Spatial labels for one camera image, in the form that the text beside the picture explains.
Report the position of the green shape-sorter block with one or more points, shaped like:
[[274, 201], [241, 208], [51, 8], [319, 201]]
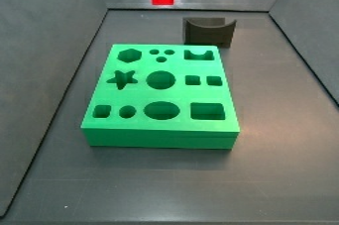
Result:
[[162, 97]]

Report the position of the dark grey curved holder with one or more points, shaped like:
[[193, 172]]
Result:
[[209, 31]]

